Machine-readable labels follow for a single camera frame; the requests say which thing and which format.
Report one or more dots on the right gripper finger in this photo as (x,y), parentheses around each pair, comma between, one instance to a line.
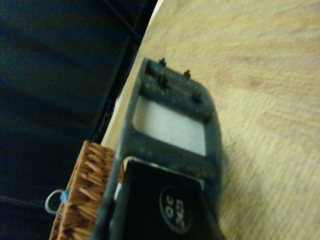
(170,156)

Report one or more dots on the blue plush toy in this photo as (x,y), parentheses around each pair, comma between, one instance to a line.
(65,196)

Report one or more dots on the brown wicker basket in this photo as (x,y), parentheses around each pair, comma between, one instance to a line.
(85,180)

